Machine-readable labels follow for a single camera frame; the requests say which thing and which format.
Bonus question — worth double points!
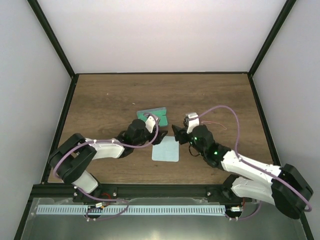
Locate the pink sunglasses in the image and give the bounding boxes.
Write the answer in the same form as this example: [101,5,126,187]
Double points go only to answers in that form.
[200,120,227,131]

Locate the light blue cleaning cloth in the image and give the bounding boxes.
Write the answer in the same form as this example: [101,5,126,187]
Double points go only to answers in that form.
[151,136,180,163]

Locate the blue-grey glasses case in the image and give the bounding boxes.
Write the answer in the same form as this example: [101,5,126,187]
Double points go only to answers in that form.
[136,106,170,127]

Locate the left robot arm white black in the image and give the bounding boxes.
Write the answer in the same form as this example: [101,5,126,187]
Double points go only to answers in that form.
[47,115,168,202]

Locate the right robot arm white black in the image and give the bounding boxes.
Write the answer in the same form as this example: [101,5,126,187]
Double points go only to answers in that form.
[172,125,314,220]

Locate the light blue slotted strip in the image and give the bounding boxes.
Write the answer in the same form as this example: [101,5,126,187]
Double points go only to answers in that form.
[36,204,226,216]

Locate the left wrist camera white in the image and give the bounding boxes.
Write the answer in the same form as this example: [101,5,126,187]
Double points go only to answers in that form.
[145,115,156,134]

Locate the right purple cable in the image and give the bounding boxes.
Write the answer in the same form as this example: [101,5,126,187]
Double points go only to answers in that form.
[197,105,313,222]

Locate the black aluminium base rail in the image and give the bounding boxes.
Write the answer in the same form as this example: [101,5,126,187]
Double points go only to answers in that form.
[29,183,240,204]

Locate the black frame post right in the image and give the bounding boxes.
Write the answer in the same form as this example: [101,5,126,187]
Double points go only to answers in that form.
[248,0,297,77]

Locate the black frame post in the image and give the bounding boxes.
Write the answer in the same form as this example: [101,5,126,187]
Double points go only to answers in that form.
[27,0,76,79]
[248,0,297,77]

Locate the black frame post left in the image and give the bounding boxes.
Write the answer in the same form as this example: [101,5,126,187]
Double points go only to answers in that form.
[27,0,76,79]

